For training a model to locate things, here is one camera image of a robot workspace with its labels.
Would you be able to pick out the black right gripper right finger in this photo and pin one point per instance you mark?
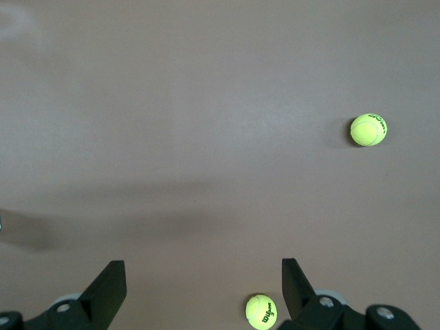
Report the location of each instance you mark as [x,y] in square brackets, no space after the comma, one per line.
[299,299]

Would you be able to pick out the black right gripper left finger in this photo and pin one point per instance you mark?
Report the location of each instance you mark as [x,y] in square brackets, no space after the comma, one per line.
[103,295]

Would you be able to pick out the yellow-green tennis ball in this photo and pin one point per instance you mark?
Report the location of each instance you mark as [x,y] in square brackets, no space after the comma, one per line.
[368,130]
[258,309]

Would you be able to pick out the brown table cloth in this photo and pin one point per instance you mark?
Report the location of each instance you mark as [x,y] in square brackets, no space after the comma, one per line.
[137,103]

